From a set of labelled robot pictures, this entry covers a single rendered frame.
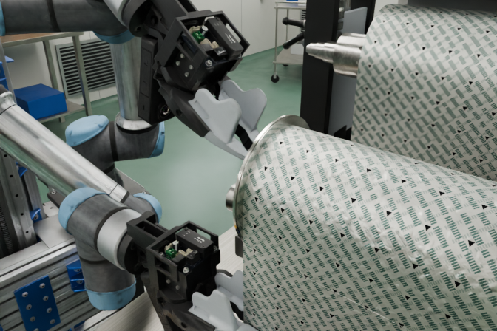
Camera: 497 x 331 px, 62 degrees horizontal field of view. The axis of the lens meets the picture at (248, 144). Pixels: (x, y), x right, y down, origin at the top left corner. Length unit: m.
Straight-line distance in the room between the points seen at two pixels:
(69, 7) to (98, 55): 3.91
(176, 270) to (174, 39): 0.25
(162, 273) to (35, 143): 0.36
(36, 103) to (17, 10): 3.02
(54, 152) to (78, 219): 0.18
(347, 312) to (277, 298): 0.08
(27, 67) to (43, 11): 3.59
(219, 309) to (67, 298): 0.92
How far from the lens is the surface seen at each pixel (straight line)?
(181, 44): 0.45
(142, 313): 0.80
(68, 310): 1.41
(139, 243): 0.56
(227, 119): 0.43
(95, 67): 4.51
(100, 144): 1.19
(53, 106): 3.70
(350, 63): 0.61
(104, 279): 0.69
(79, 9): 0.61
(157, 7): 0.48
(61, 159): 0.78
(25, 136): 0.78
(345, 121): 0.81
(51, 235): 1.35
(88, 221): 0.62
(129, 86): 1.09
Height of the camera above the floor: 1.48
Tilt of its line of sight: 25 degrees down
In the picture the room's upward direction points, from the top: straight up
